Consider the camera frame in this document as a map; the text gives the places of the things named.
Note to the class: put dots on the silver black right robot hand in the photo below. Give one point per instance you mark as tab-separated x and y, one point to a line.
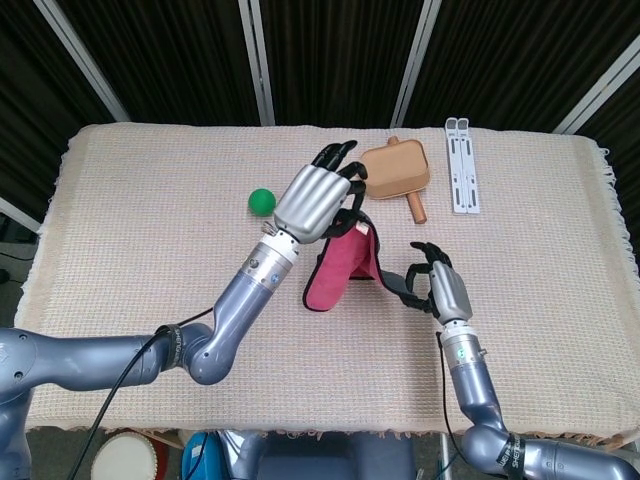
450	295

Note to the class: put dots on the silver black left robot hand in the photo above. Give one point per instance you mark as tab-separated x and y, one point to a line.
310	200

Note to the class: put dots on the black and pink cloth pad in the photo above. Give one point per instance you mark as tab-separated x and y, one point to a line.
335	270

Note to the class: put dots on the beige woven table mat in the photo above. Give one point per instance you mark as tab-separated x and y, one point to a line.
150	250

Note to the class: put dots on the green ball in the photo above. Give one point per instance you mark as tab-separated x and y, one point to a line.
262	202

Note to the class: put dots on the wooden cylinder stick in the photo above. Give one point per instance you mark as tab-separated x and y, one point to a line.
416	210

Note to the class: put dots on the white folding stand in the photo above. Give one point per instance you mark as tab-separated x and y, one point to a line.
462	170

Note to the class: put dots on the grey robot torso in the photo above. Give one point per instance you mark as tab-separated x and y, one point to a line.
320	460

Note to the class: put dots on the blue plastic object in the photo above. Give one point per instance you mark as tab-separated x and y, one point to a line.
197	457

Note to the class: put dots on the white drum red rim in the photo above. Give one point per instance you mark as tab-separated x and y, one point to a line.
125	457

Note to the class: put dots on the white partition post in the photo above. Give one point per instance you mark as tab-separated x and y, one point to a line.
80	55
17	214
595	92
415	65
257	65

